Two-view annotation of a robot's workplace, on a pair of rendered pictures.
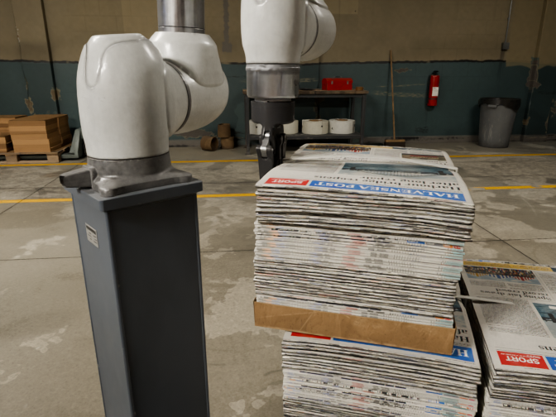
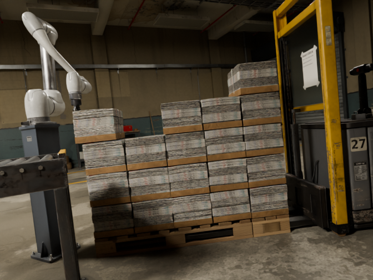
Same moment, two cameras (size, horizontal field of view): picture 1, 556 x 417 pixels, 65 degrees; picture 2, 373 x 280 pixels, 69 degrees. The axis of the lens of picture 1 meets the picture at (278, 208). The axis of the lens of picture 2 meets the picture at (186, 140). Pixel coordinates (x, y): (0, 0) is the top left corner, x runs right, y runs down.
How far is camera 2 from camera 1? 1.51 m
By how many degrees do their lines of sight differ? 23
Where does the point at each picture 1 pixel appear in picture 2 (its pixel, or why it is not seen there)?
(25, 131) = not seen: outside the picture
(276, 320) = (80, 140)
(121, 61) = (37, 94)
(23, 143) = not seen: outside the picture
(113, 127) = (36, 109)
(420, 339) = (109, 137)
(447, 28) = (173, 99)
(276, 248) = (78, 124)
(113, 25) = not seen: outside the picture
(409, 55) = (159, 113)
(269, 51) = (73, 89)
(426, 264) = (107, 121)
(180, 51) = (50, 94)
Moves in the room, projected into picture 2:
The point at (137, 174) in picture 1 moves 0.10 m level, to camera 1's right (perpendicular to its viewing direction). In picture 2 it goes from (42, 120) to (57, 119)
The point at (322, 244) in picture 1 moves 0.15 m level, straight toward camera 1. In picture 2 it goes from (87, 121) to (84, 121)
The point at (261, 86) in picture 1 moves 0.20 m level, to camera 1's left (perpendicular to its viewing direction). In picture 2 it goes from (72, 96) to (43, 98)
